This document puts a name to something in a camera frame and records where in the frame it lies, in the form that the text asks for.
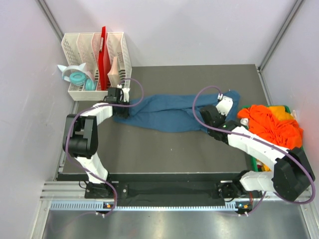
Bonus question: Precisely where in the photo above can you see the blue t shirt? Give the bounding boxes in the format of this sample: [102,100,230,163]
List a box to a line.
[113,90,241,133]

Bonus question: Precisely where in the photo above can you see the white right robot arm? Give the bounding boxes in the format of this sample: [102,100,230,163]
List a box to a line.
[199,96,316,202]

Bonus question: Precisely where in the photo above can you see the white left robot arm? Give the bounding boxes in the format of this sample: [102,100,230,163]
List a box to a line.
[62,87,130,198]

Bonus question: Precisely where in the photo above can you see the beige book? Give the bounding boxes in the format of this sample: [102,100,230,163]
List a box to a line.
[108,56,120,87]

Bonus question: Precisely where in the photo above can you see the red folder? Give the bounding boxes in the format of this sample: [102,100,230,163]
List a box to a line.
[98,26,111,91]

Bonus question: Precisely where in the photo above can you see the white t shirt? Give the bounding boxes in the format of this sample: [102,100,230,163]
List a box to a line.
[240,118,249,126]

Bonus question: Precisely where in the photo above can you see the white file organizer rack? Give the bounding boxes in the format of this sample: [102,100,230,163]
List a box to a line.
[61,32,132,101]

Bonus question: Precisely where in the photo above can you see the teal cat ear headphones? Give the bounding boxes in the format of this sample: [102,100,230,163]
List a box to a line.
[57,63,97,91]

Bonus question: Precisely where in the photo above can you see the green plastic basket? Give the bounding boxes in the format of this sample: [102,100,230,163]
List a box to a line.
[243,105,313,175]

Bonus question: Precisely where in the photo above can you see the orange t shirt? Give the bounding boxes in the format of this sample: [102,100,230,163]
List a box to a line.
[237,105,304,149]

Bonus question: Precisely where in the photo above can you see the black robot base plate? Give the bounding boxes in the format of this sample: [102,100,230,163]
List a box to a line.
[85,173,262,206]

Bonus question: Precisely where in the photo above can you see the aluminium frame post left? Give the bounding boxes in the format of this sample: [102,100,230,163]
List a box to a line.
[35,0,64,42]

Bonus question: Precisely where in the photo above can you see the aluminium frame post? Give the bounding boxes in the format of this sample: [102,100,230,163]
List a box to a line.
[257,0,305,74]
[35,0,64,42]

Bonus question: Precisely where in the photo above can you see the grey slotted cable duct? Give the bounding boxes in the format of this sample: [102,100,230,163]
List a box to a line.
[50,201,251,212]

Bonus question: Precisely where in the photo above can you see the aluminium frame post right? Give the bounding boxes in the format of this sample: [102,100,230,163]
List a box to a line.
[257,0,305,74]

